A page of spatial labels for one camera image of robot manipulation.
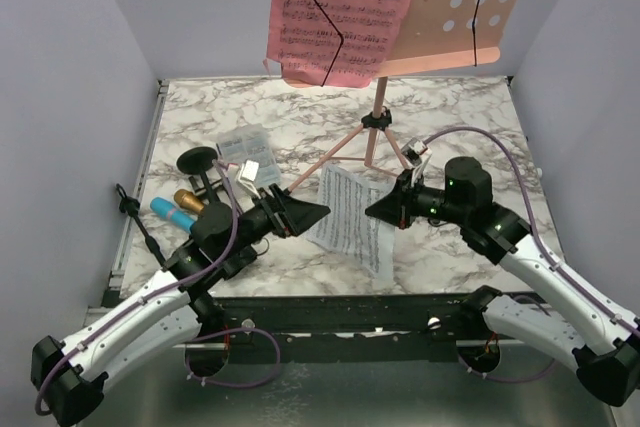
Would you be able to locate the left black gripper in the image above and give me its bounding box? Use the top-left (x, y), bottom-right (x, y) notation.
top-left (219, 184), bottom-right (331, 262)

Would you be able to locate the white paper sheet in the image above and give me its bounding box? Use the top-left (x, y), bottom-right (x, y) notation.
top-left (305, 164), bottom-right (395, 282)

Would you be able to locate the gold microphone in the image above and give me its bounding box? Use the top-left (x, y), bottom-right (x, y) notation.
top-left (174, 189), bottom-right (205, 215)

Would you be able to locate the black desktop mic stand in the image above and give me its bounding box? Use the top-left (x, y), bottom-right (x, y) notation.
top-left (176, 147), bottom-right (232, 217)

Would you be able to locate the pink sheet music page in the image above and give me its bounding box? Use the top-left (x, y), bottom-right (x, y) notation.
top-left (266, 0), bottom-right (411, 88)

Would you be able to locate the pink music stand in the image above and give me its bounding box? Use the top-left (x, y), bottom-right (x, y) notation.
top-left (288, 0), bottom-right (516, 191)

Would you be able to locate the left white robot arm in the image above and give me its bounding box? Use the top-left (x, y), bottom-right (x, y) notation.
top-left (31, 185), bottom-right (330, 426)

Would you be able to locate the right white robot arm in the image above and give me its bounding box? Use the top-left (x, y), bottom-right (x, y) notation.
top-left (365, 157), bottom-right (639, 407)

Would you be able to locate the clear plastic compartment box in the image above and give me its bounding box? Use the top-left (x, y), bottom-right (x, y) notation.
top-left (216, 124), bottom-right (281, 187)

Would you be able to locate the blue microphone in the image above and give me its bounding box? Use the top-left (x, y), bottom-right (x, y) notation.
top-left (150, 197), bottom-right (195, 233)

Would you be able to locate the black round-base mic stand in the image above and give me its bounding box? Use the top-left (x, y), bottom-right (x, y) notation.
top-left (115, 183), bottom-right (166, 267)

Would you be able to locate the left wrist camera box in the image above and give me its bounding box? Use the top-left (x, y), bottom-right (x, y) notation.
top-left (228, 160), bottom-right (260, 198)

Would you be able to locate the black mounting rail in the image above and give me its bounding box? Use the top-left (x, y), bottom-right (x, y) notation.
top-left (201, 294), bottom-right (491, 364)

